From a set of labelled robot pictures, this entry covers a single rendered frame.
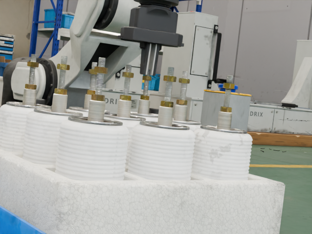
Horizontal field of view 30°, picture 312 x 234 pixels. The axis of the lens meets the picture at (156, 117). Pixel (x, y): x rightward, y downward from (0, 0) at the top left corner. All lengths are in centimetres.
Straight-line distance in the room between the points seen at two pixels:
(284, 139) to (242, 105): 294
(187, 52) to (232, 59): 448
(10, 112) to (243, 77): 704
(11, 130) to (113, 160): 26
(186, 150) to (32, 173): 22
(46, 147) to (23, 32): 664
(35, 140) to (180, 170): 22
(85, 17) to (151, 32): 34
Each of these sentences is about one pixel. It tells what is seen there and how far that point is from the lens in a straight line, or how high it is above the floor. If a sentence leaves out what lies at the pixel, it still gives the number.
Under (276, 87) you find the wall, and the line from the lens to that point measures 752.
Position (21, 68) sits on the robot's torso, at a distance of 173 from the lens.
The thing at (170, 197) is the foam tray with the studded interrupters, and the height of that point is 16.
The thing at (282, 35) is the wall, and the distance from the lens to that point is 756.
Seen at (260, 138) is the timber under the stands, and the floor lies 4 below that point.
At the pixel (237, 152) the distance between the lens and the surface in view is 91.
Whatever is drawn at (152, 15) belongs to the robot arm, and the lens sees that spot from 111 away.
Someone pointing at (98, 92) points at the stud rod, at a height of 29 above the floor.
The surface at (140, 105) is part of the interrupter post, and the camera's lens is 112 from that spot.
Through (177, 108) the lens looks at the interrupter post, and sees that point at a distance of 103.
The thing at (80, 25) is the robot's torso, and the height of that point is 44.
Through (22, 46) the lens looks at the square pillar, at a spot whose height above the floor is 61.
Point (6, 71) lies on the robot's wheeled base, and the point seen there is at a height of 30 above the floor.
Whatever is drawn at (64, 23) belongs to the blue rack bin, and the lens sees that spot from 609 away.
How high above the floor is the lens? 31
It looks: 3 degrees down
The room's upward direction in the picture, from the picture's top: 6 degrees clockwise
